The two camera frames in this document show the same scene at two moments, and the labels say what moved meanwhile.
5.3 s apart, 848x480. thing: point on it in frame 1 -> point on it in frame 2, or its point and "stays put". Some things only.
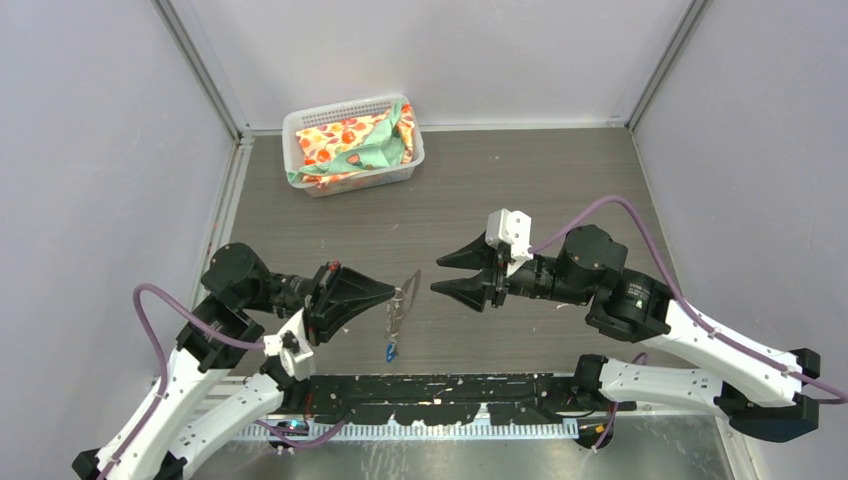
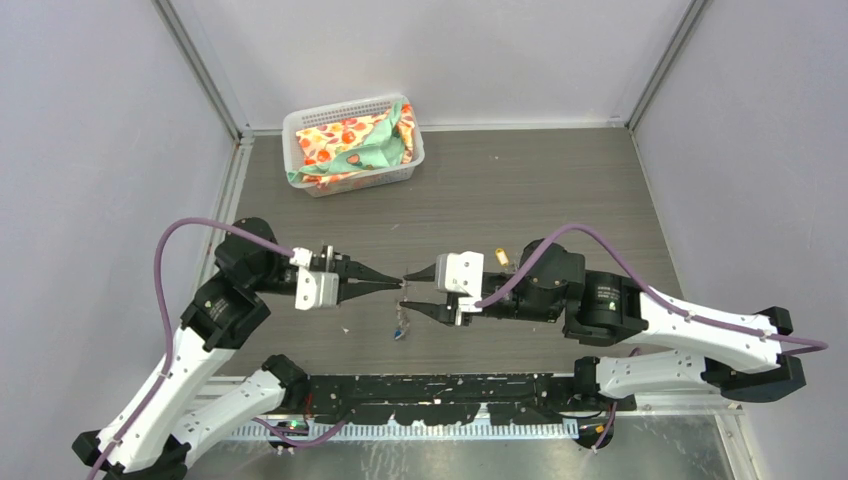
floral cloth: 340,148 stays put
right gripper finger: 471,291 -> 444,312
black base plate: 451,399 stays put
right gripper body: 501,277 -> 463,317
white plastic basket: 347,146 stays put
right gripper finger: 479,255 -> 426,274
